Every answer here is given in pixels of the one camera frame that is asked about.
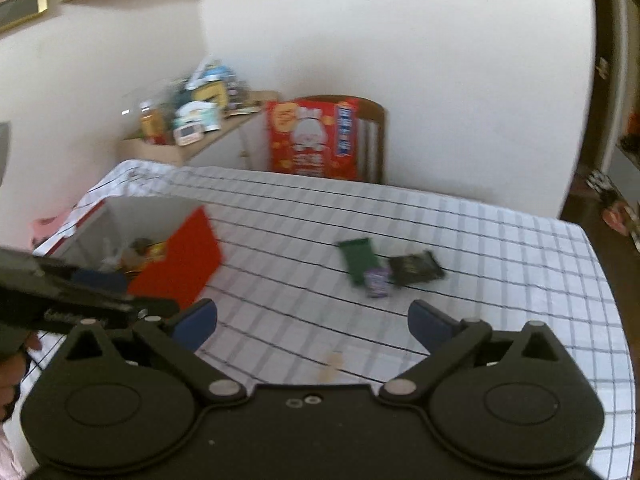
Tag purple candy packet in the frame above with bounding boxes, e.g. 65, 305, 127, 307
363, 266, 390, 298

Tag yellow tissue box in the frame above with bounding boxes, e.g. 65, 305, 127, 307
191, 80, 229, 110

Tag brown wooden chair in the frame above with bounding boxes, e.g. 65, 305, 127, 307
302, 94, 387, 185

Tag orange drink bottle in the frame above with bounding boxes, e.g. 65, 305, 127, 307
140, 101, 166, 145

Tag white black checkered tablecloth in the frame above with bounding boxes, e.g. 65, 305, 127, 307
29, 158, 633, 480

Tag wooden side cabinet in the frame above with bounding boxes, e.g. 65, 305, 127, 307
116, 90, 280, 169

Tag green snack packet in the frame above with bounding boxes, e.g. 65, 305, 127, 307
337, 237, 381, 286

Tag white pink timer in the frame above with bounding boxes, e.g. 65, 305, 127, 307
174, 122, 205, 148

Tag shoes on floor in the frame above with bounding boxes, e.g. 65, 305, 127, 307
586, 170, 640, 252

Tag pink cloth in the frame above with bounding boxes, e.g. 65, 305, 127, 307
30, 209, 72, 249

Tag red rabbit cushion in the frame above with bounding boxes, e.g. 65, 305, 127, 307
266, 98, 359, 181

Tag red white cardboard box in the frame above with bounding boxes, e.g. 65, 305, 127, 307
43, 196, 222, 309

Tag silver desk lamp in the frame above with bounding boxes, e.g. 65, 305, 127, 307
0, 122, 11, 184

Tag black sesame snack packet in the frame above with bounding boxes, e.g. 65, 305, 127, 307
388, 250, 446, 287

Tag person's left hand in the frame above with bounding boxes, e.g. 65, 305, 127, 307
0, 333, 42, 422

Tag tissue pack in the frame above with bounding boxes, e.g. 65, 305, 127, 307
174, 101, 221, 132

